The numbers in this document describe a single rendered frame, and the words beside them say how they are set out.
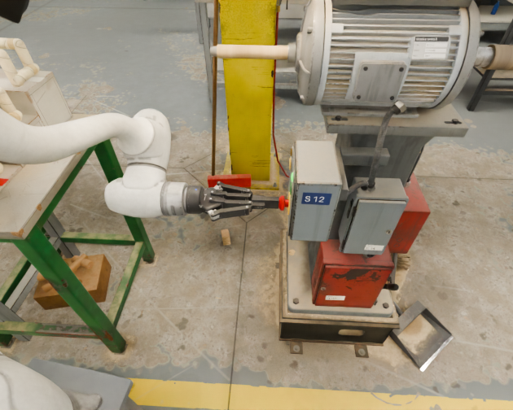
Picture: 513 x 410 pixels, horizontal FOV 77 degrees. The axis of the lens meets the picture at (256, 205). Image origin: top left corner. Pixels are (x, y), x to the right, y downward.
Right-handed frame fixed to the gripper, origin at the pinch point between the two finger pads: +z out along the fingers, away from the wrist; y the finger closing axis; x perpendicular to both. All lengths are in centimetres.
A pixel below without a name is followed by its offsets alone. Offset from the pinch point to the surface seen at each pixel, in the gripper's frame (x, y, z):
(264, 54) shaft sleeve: 27.7, -25.3, -1.7
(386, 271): -37, -5, 43
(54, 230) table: -70, -42, -109
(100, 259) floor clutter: -84, -35, -88
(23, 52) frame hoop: 20, -43, -78
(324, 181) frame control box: 14.6, 7.5, 12.4
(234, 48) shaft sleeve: 28.7, -25.9, -9.3
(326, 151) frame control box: 14.5, -3.1, 13.8
